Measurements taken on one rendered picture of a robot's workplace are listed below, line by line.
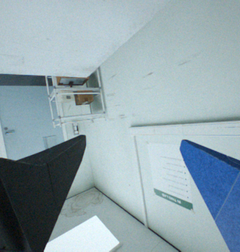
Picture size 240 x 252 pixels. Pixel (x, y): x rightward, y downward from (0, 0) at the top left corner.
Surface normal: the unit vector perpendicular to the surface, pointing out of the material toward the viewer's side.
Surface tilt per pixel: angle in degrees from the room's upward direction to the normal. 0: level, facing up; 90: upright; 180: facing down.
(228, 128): 90
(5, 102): 90
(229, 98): 90
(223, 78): 90
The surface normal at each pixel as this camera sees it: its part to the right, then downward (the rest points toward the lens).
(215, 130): -0.80, 0.15
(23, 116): 0.58, -0.05
